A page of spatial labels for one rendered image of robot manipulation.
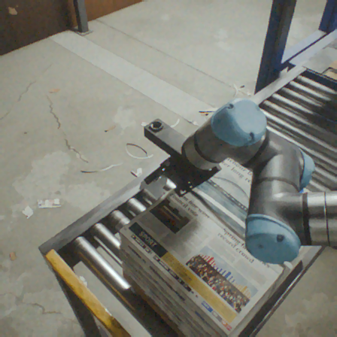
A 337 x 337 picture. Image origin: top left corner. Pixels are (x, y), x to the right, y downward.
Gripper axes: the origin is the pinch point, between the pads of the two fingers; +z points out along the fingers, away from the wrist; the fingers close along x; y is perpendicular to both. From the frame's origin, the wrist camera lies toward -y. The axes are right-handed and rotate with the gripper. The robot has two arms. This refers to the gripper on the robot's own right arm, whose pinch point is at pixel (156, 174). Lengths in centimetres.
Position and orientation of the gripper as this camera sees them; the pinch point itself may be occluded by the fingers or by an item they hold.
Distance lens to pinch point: 84.5
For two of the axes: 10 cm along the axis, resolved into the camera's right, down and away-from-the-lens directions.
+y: 5.9, 8.1, -0.2
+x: 7.1, -5.1, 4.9
